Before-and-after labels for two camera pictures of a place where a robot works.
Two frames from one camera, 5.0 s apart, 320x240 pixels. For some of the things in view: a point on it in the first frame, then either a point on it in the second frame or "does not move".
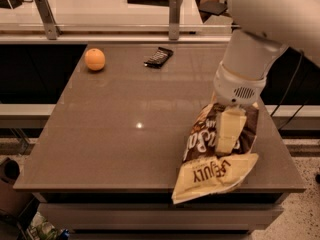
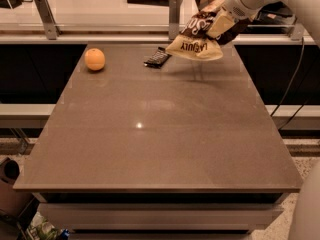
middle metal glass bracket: (174, 16) does not move
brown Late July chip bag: (203, 171) → (195, 42)
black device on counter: (14, 2) does not move
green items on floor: (41, 229) does not move
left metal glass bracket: (48, 17) does not move
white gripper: (236, 88) → (234, 4)
